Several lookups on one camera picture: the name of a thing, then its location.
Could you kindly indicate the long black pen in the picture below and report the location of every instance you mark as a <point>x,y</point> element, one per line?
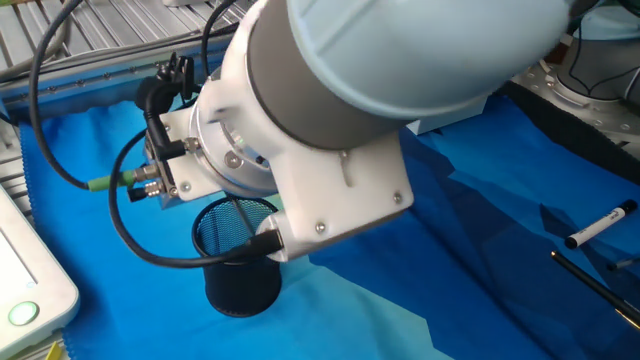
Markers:
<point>590,282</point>

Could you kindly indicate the white marker black cap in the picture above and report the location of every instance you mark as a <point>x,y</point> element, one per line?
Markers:
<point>595,227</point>

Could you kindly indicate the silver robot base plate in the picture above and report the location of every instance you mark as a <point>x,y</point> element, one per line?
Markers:
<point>575,107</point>

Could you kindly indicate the thin grey pen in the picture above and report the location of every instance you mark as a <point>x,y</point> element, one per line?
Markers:
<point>622,263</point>

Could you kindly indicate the grey Schunk gripper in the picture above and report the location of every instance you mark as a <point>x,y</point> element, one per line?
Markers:
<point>167,192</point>

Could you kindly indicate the aluminium table rail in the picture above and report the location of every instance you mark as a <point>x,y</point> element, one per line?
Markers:
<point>75,85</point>

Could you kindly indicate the white teach pendant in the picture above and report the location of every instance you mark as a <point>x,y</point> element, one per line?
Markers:
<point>30,270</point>

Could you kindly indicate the black mesh pen holder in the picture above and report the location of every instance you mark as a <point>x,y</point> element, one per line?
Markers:
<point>245,290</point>

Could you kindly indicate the blue mountain print cloth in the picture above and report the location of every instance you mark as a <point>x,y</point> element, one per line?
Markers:
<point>450,250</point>

